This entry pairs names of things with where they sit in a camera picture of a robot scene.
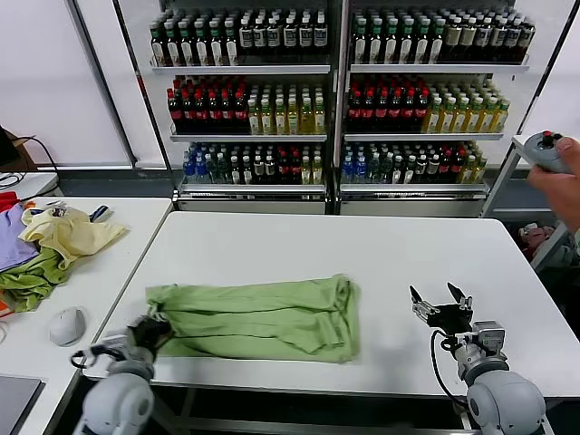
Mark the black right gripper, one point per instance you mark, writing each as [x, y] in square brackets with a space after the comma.
[448, 319]

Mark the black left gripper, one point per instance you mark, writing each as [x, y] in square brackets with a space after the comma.
[147, 333]

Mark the light green t-shirt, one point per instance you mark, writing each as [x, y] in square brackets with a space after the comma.
[254, 317]

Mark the grey remote controller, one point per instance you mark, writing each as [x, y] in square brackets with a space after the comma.
[541, 151]

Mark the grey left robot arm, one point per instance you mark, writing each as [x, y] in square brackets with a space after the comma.
[118, 403]

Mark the bare person forearm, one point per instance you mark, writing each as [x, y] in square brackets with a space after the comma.
[573, 217]

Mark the bare person hand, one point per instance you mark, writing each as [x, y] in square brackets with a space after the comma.
[562, 186]

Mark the white computer mouse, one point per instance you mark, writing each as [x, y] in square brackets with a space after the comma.
[67, 327]

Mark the pink garment pile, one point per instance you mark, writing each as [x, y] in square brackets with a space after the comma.
[537, 238]

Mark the pale yellow shirt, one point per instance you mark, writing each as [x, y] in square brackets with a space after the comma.
[77, 235]

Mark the navy white striped cloth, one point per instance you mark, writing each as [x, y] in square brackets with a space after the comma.
[100, 212]

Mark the olive green garment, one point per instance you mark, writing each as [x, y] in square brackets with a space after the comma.
[27, 283]

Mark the grey white garment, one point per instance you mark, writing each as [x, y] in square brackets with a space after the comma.
[568, 256]

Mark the small red-cap cola bottle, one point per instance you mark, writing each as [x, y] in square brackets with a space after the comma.
[445, 171]
[283, 171]
[457, 171]
[295, 171]

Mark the small dark white-label bottle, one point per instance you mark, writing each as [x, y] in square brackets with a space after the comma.
[422, 171]
[433, 171]
[398, 171]
[235, 171]
[258, 171]
[247, 171]
[410, 171]
[270, 171]

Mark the small yellow juice bottle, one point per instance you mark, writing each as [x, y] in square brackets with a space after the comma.
[318, 171]
[479, 171]
[306, 171]
[469, 171]

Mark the orange garment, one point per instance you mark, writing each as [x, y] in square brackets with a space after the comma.
[3, 308]

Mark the dark green bottle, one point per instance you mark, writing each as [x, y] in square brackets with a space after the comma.
[374, 171]
[210, 171]
[221, 171]
[386, 171]

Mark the grey laptop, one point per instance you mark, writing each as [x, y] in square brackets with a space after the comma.
[16, 403]

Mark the blue water bottle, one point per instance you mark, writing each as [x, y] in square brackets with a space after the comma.
[360, 171]
[188, 171]
[347, 171]
[200, 171]

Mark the purple garment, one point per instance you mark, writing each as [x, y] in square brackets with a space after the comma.
[11, 244]

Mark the red garment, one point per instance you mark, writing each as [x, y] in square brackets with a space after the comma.
[6, 201]

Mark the brown cardboard box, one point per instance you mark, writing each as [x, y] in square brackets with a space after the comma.
[27, 158]

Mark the black monitor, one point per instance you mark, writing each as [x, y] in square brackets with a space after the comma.
[6, 149]

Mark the metal beverage shelf unit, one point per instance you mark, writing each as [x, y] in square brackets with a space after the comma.
[430, 69]
[254, 69]

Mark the green-cap white-label bottle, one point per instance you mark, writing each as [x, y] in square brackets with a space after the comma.
[186, 50]
[171, 50]
[230, 50]
[375, 47]
[437, 47]
[406, 47]
[200, 50]
[157, 50]
[360, 47]
[215, 50]
[422, 47]
[390, 47]

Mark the dark bottle beige label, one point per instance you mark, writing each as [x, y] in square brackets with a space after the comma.
[468, 38]
[452, 38]

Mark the dark bottle white label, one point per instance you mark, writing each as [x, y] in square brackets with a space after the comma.
[273, 38]
[483, 38]
[245, 38]
[304, 38]
[289, 38]
[320, 38]
[498, 38]
[527, 38]
[259, 38]
[513, 38]

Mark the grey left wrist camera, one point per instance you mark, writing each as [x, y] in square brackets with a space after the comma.
[115, 344]

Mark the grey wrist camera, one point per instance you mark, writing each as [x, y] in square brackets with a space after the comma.
[115, 344]
[488, 337]

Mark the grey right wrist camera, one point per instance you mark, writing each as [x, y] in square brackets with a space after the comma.
[488, 337]

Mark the white metal-frame table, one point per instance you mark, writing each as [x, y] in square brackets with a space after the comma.
[500, 181]

